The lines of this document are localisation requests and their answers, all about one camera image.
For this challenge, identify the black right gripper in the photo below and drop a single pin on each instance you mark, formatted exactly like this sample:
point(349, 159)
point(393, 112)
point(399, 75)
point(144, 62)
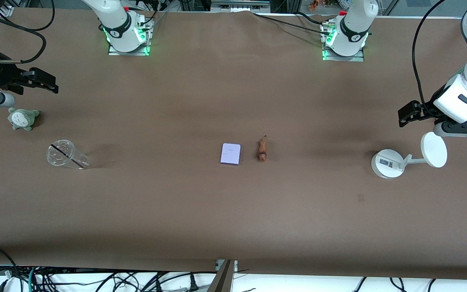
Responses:
point(2, 76)

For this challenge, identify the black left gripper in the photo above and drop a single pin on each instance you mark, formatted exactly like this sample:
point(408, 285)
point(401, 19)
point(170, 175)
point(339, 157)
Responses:
point(429, 107)

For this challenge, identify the brown lion statue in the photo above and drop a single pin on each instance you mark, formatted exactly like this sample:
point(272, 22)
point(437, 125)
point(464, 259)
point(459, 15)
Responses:
point(262, 151)

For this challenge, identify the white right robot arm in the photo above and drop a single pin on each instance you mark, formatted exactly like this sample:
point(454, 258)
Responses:
point(116, 24)

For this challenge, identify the grey green plush toy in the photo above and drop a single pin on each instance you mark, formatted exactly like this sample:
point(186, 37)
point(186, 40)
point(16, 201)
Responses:
point(22, 119)

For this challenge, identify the white round stand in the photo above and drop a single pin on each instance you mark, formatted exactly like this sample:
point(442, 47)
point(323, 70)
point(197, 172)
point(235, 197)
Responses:
point(387, 164)

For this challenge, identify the black straw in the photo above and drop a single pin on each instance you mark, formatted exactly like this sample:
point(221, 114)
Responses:
point(61, 151)

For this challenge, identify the clear plastic cup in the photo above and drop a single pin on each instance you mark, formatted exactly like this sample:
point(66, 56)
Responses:
point(63, 155)

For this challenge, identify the orange background toy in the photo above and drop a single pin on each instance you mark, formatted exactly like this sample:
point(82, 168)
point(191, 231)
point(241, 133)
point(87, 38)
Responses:
point(314, 5)

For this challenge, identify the brown table cover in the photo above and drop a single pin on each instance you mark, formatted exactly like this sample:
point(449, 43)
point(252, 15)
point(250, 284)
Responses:
point(233, 211)

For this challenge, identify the black power plug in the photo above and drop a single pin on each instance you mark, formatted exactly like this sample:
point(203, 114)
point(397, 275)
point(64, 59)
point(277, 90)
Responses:
point(193, 286)

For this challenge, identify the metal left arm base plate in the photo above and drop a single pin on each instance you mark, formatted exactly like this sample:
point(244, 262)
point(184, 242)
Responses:
point(359, 58)

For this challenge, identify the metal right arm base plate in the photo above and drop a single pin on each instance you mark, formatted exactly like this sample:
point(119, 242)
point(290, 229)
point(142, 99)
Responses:
point(130, 52)

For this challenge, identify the aluminium frame profile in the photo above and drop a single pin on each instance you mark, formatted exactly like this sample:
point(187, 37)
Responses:
point(237, 5)

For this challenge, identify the aluminium frame leg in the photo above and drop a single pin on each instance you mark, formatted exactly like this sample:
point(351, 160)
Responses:
point(223, 280)

